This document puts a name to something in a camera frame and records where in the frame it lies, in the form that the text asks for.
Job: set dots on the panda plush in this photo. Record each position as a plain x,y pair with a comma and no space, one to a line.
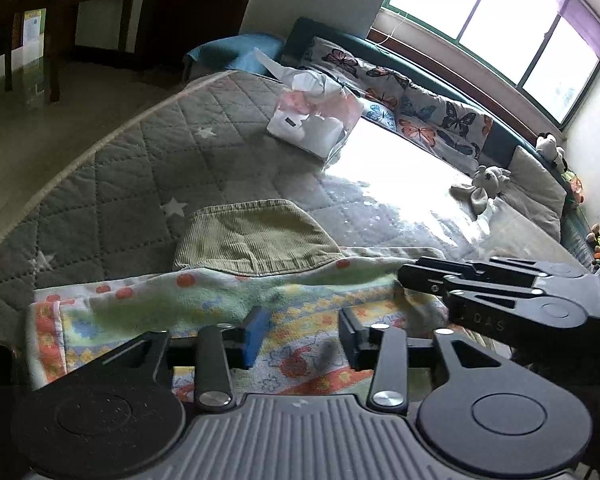
550,150

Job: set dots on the pile of small plush toys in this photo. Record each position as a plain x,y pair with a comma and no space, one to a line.
597,245

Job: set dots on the white and pink bag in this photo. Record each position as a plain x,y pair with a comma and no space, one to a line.
310,120

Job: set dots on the grey quilted star bed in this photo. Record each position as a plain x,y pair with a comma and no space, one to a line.
130,175

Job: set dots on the grey pillow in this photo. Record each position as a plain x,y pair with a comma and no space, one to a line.
535,190

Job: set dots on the green framed window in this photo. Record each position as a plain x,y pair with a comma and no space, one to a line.
485,15

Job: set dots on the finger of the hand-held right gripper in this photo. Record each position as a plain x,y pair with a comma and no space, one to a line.
430,275
485,310

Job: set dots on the blue sofa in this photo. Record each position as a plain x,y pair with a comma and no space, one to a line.
230,52

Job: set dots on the grey bunny plush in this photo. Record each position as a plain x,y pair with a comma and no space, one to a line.
485,182

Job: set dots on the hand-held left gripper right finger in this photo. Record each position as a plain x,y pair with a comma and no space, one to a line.
351,337

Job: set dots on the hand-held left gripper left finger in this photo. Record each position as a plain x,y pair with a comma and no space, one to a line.
256,335

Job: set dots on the orange and green toy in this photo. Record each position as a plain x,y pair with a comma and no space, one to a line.
574,187

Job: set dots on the dark wooden door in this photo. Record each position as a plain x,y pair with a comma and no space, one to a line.
190,15

